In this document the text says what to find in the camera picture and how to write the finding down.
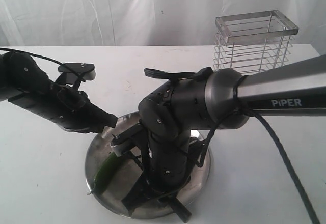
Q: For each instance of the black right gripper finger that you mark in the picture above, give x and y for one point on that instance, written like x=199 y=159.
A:
x=178 y=208
x=140 y=193

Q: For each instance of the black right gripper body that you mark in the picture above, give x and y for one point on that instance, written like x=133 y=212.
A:
x=163 y=188

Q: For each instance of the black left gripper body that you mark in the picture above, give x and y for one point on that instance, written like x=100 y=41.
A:
x=73 y=111

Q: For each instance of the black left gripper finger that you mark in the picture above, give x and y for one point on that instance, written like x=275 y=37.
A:
x=99 y=119

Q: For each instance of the green cucumber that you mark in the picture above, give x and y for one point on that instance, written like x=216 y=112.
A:
x=105 y=173

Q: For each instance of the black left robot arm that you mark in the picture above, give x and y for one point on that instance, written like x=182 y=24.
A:
x=25 y=85

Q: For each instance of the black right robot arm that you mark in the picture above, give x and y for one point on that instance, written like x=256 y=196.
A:
x=179 y=119

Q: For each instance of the round stainless steel plate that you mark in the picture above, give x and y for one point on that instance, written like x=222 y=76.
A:
x=127 y=174

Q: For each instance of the white backdrop curtain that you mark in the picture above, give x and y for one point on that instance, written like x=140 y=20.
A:
x=142 y=22

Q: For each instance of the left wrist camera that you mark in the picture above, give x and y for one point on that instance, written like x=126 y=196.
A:
x=69 y=73

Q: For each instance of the wire metal utensil basket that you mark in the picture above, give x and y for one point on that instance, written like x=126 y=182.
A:
x=253 y=42

